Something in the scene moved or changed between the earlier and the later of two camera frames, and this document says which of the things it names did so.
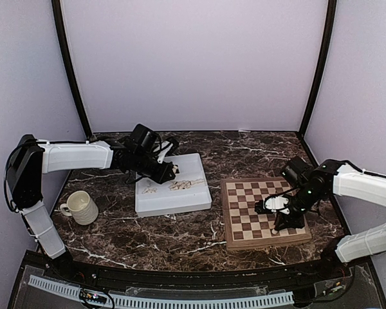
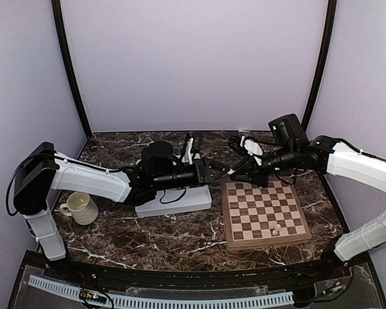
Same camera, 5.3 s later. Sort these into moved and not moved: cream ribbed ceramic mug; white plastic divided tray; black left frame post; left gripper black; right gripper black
Moved: right gripper black; left gripper black
Not moved: cream ribbed ceramic mug; white plastic divided tray; black left frame post
